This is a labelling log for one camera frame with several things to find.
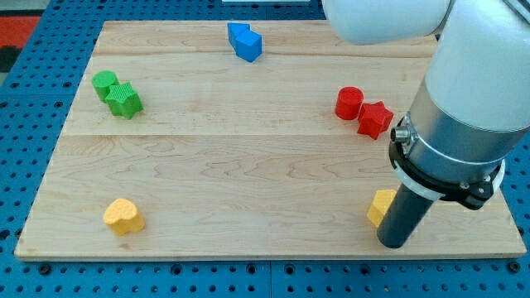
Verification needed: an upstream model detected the yellow heart block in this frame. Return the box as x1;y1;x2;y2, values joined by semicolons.
103;198;146;236

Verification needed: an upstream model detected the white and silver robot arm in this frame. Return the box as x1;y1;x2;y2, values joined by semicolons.
322;0;529;209

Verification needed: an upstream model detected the yellow hexagon block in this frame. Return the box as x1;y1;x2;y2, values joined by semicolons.
367;190;397;228

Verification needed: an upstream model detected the light wooden board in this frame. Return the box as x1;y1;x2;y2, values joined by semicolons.
15;21;527;262

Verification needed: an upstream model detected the red cylinder block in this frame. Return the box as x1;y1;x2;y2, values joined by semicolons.
335;86;364;120

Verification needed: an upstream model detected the blue cube block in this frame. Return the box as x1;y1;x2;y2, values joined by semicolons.
235;30;263;63

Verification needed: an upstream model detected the red star block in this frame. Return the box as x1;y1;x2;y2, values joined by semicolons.
357;101;393;140

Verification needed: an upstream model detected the blue pentagon block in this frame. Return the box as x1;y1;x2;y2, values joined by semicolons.
227;22;250;48

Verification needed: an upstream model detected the green star block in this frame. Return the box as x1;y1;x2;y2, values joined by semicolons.
105;82;143;119

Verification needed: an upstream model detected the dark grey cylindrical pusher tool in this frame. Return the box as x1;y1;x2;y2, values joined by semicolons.
377;184;433;248

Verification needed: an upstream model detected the green cylinder block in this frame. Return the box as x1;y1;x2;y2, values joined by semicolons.
91;70;119;102

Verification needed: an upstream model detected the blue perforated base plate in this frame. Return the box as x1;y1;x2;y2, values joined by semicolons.
1;0;529;297

